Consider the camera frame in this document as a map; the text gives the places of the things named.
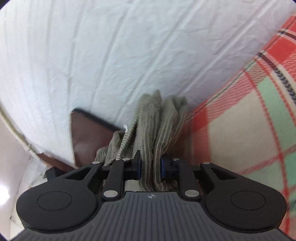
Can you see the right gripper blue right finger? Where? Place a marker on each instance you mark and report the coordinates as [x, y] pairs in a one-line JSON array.
[[179, 170]]

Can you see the green striped checked shirt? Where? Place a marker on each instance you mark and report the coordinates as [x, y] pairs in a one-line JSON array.
[[155, 128]]

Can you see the dark brown wooden board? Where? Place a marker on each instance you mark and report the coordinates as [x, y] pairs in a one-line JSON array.
[[89, 133]]

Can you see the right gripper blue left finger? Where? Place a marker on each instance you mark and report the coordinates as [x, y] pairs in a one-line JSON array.
[[121, 171]]

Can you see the red plaid bed sheet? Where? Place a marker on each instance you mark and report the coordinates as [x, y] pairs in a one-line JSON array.
[[248, 126]]

